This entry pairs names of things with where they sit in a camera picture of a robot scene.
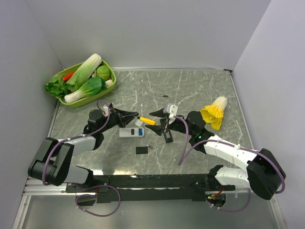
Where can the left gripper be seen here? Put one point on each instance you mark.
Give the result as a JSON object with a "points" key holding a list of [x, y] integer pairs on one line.
{"points": [[120, 115]]}

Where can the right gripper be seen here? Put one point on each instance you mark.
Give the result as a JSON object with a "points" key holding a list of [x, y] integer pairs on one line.
{"points": [[157, 129]]}

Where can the black remote control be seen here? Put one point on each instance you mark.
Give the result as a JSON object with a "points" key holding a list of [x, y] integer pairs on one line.
{"points": [[166, 131]]}

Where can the white battery cover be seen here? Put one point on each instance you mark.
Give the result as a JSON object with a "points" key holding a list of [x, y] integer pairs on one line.
{"points": [[138, 122]]}

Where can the white red remote control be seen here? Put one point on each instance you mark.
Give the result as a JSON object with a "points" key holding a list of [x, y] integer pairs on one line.
{"points": [[131, 132]]}

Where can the black battery cover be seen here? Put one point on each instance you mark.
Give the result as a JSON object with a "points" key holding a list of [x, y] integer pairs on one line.
{"points": [[141, 150]]}

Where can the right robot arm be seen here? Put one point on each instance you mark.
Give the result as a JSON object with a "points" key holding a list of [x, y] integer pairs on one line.
{"points": [[258, 171]]}

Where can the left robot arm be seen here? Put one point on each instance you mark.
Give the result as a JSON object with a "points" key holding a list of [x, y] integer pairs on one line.
{"points": [[52, 162]]}

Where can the bok choy toy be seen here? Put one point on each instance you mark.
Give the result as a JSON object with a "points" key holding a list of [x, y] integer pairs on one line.
{"points": [[90, 88]]}

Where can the green plastic basket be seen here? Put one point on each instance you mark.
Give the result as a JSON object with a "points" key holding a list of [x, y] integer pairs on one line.
{"points": [[110, 86]]}

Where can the round green cabbage toy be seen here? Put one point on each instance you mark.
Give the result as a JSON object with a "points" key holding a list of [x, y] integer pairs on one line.
{"points": [[103, 72]]}

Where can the yellow white cabbage toy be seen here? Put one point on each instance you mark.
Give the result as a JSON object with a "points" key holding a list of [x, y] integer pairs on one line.
{"points": [[214, 113]]}

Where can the napa cabbage toy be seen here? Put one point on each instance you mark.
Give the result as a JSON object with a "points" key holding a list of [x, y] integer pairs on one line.
{"points": [[83, 73]]}

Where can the red chili pepper toy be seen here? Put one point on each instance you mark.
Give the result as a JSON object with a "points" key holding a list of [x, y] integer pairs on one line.
{"points": [[68, 76]]}

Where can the green lettuce toy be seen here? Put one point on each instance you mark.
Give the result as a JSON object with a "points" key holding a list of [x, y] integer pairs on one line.
{"points": [[57, 86]]}

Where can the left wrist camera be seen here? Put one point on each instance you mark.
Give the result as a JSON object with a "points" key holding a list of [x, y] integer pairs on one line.
{"points": [[107, 109]]}

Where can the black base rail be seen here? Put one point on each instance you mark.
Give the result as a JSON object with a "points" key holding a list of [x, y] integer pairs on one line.
{"points": [[149, 187]]}

